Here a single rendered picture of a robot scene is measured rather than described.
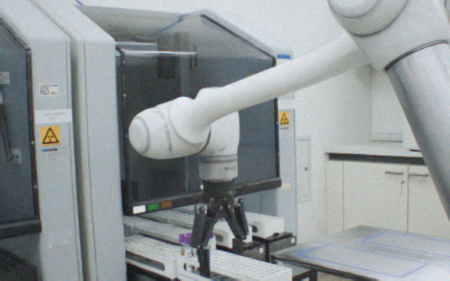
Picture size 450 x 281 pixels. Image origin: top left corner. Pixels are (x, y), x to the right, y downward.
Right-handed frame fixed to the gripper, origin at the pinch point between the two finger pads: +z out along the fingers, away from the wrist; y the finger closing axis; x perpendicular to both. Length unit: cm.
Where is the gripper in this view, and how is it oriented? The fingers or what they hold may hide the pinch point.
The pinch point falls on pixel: (221, 262)
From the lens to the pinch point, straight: 134.5
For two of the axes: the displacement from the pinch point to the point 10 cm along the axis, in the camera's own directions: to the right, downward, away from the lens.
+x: -6.8, -0.1, 7.3
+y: 7.3, -0.6, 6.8
